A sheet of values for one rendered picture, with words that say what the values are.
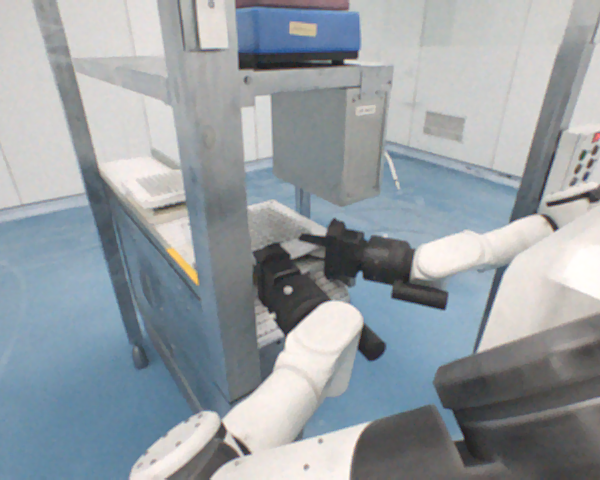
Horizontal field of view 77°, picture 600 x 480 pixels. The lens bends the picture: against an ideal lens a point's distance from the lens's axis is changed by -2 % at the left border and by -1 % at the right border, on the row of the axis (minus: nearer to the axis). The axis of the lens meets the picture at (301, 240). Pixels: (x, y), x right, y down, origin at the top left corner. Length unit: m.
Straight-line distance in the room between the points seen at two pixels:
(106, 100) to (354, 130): 3.48
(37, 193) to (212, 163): 3.70
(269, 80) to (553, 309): 0.42
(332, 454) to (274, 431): 0.20
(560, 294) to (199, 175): 0.35
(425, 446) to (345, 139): 0.53
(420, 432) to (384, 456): 0.02
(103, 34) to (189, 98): 3.57
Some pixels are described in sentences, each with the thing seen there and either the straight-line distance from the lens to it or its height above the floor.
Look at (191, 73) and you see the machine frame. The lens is 0.43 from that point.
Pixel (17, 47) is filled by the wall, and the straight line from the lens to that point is 3.93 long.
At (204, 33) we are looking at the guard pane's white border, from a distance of 0.43.
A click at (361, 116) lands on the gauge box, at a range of 0.67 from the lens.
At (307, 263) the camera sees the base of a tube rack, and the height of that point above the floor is 0.98.
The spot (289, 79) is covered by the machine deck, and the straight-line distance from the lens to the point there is 0.56.
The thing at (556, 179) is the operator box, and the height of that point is 1.05.
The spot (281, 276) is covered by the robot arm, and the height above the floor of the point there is 1.05.
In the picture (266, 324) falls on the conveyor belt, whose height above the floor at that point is 0.91.
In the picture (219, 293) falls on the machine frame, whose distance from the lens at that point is 0.52.
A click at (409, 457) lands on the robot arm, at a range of 0.19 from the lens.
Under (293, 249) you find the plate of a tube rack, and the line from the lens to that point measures 0.73.
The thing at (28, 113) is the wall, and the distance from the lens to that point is 3.97.
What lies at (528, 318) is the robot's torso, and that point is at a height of 1.23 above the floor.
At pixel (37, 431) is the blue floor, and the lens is 2.00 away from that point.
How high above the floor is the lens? 1.39
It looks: 28 degrees down
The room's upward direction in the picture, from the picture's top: straight up
